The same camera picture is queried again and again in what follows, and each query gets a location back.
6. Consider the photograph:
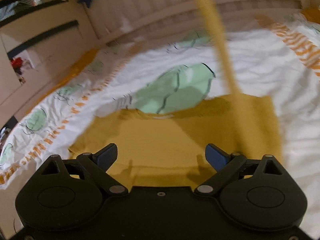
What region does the mustard yellow knit sweater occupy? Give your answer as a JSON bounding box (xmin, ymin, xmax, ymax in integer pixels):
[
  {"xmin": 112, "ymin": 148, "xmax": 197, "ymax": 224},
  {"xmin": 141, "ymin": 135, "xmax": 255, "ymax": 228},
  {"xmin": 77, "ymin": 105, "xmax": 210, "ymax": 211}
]
[{"xmin": 69, "ymin": 0, "xmax": 282, "ymax": 187}]

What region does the orange bed sheet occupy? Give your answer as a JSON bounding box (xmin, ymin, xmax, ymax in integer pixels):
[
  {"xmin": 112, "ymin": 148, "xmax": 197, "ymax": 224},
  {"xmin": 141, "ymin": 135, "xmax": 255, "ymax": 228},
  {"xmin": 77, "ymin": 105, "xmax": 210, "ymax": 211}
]
[{"xmin": 23, "ymin": 48, "xmax": 99, "ymax": 115}]

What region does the white leaf-print duvet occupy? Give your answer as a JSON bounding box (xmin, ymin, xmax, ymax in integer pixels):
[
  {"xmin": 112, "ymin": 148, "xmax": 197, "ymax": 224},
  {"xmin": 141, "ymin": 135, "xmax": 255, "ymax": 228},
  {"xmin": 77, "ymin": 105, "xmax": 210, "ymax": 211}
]
[{"xmin": 1, "ymin": 14, "xmax": 319, "ymax": 238}]

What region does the cream shelf unit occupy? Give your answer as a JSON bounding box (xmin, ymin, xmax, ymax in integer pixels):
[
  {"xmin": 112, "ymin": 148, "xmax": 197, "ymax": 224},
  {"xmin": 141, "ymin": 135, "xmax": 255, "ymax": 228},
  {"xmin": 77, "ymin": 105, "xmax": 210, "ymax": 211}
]
[{"xmin": 1, "ymin": 0, "xmax": 98, "ymax": 125}]

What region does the cream wooden headboard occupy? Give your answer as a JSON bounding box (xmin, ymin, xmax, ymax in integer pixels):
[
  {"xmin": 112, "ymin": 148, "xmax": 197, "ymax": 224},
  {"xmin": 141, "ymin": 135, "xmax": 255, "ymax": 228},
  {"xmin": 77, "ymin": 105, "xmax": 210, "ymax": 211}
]
[{"xmin": 86, "ymin": 0, "xmax": 310, "ymax": 42}]

